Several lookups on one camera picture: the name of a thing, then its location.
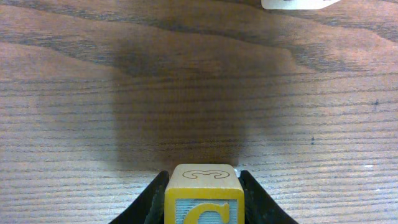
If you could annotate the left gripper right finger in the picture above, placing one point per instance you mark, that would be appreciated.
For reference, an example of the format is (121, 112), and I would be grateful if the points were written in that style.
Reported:
(260, 208)

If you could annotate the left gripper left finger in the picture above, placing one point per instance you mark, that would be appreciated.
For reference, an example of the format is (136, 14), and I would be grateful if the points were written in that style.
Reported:
(148, 207)

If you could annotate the yellow C block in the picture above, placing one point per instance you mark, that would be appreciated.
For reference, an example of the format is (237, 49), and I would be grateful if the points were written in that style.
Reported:
(204, 193)

